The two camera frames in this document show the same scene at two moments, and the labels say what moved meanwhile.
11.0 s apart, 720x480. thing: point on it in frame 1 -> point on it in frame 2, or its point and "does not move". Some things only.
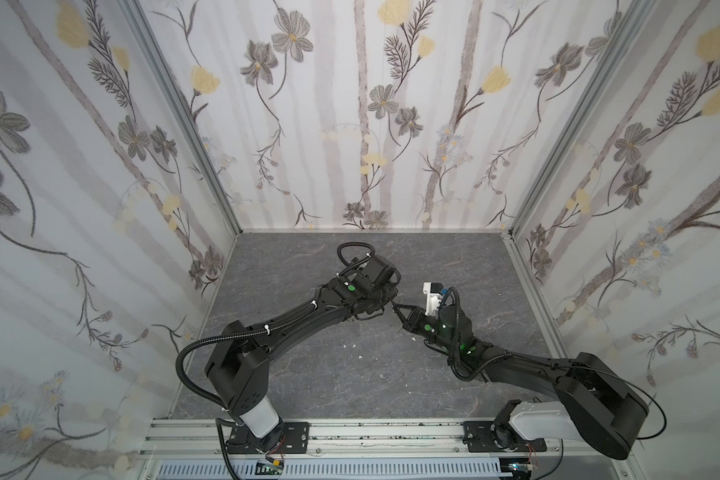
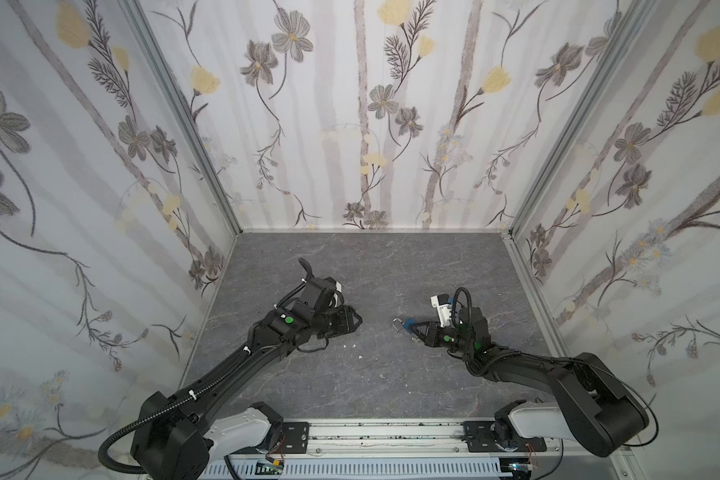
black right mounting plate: (479, 436) does not move
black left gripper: (387, 294) -> (341, 321)
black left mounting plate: (296, 437) does not move
